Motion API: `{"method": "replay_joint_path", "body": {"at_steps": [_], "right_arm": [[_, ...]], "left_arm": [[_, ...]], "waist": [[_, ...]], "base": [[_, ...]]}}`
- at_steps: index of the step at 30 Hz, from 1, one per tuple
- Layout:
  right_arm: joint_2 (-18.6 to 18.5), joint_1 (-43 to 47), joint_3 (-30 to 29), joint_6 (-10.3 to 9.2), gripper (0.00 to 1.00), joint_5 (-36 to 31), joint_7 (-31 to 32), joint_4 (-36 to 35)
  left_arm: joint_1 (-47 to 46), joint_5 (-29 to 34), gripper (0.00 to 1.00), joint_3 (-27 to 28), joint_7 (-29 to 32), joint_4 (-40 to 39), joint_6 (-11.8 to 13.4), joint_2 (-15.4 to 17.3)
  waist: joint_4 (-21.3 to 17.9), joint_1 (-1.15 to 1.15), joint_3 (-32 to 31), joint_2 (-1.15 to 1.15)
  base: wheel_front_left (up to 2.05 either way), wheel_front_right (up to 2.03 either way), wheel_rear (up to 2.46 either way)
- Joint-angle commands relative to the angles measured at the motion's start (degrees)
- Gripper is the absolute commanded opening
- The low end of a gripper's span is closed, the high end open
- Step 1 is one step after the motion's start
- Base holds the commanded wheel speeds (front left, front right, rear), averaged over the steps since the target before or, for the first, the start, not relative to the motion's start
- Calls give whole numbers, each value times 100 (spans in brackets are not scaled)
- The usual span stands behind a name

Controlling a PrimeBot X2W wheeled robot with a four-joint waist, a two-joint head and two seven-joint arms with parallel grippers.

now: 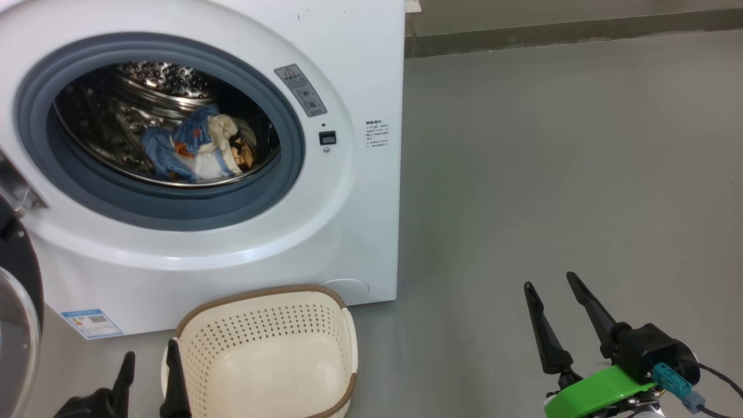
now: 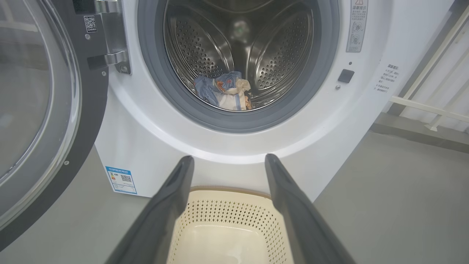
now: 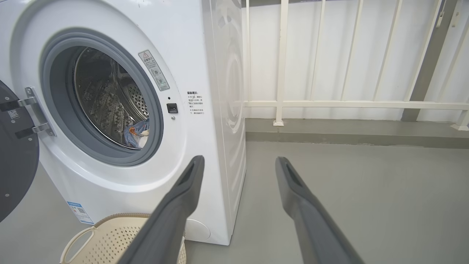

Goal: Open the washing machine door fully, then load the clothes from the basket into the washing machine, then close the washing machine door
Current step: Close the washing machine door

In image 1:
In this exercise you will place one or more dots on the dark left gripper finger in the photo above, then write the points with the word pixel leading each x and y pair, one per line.
pixel 174 389
pixel 125 383

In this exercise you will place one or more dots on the black glass washing machine door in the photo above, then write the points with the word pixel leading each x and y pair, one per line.
pixel 23 261

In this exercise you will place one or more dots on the cream and orange garment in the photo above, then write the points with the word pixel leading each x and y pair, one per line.
pixel 220 130

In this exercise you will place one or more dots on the cream perforated laundry basket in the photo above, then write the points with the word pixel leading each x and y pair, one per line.
pixel 267 325

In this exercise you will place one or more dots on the black door lock slot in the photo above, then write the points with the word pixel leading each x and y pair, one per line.
pixel 327 138

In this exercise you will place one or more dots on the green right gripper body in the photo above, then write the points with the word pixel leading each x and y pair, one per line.
pixel 598 392

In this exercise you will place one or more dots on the small printed text label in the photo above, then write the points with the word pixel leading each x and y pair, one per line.
pixel 377 133

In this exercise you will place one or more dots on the teal right camera connector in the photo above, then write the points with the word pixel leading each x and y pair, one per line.
pixel 671 380

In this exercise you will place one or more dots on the grey warning sticker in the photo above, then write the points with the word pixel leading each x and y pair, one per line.
pixel 300 90

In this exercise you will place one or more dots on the blue patterned garment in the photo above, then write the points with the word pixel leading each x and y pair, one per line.
pixel 159 148

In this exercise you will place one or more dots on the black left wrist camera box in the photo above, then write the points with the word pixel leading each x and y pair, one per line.
pixel 87 403

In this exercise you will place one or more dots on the round white filter cover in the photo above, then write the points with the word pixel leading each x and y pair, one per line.
pixel 351 288

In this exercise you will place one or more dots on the white front-load washing machine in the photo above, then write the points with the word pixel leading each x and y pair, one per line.
pixel 348 232

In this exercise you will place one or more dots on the white wall fitting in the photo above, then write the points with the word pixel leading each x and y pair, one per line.
pixel 412 5

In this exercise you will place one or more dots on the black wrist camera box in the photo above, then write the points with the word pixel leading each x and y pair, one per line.
pixel 644 348
pixel 87 403

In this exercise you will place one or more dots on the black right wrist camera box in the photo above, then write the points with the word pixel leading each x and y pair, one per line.
pixel 644 348

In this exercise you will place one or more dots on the blue energy label sticker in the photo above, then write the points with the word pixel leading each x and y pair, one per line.
pixel 92 324

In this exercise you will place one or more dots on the metal door hinge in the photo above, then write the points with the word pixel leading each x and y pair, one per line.
pixel 17 188

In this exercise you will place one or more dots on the perforated steel drum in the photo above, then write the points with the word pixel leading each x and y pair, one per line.
pixel 98 128

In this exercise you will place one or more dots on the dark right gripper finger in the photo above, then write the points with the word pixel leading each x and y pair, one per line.
pixel 592 310
pixel 548 342

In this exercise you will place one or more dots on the grey rubber door gasket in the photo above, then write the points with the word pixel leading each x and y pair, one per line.
pixel 174 212

